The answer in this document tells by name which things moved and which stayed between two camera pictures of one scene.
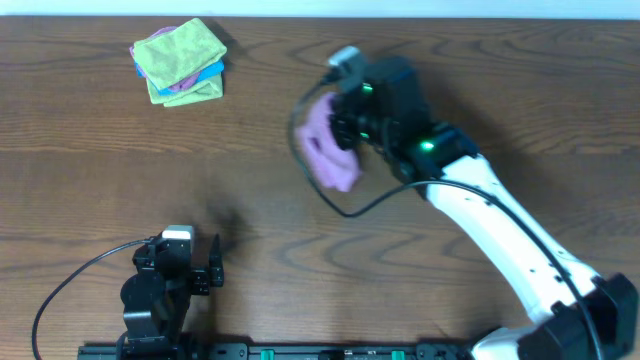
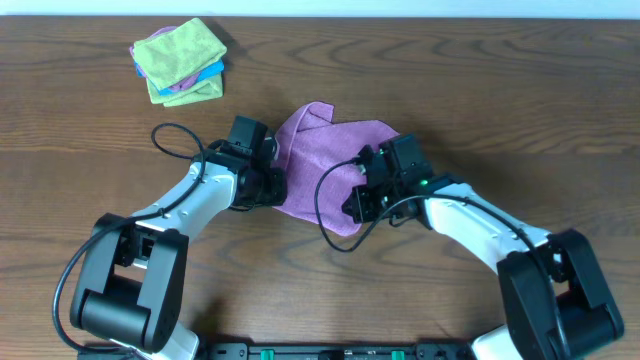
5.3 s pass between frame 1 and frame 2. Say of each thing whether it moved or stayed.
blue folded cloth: stayed
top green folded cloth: stayed
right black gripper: moved
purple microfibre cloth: moved
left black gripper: moved
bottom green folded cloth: stayed
